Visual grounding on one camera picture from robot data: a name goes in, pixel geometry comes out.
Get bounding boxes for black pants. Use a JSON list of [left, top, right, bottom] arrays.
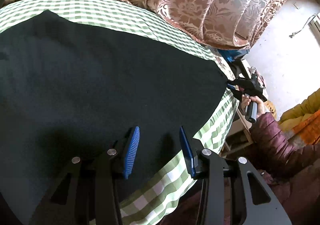
[[1, 11, 227, 224]]

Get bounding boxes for maroon jacket forearm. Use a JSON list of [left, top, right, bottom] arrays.
[[249, 112, 319, 179]]

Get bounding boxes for person's right hand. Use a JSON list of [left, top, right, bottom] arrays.
[[241, 95, 267, 119]]

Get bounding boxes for floral mattress edge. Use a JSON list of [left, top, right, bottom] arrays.
[[209, 48, 235, 81]]

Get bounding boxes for blue bag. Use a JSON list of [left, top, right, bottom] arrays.
[[217, 49, 250, 63]]

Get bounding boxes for green white checkered bedsheet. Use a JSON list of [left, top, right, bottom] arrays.
[[1, 0, 238, 224]]

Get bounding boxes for wooden stool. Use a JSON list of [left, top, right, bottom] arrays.
[[220, 109, 253, 157]]

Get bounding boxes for yellow orange blanket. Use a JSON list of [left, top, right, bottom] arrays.
[[278, 89, 320, 148]]

